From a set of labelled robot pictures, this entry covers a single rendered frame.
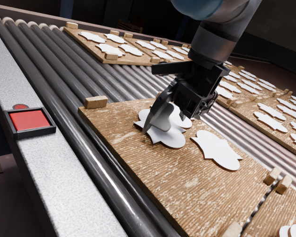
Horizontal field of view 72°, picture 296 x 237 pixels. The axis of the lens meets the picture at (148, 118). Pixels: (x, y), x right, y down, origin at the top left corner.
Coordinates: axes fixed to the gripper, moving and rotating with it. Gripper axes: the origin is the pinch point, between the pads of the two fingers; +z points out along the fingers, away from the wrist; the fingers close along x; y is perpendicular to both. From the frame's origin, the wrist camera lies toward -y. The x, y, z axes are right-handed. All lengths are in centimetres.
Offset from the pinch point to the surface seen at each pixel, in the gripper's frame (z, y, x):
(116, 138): 1.2, -1.2, -13.2
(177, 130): 0.4, 2.7, 3.3
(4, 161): 99, -86, -20
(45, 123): 1.9, -11.0, -24.2
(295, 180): 3.5, 30.9, 29.0
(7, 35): 6, -66, -18
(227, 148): 0.8, 13.6, 13.4
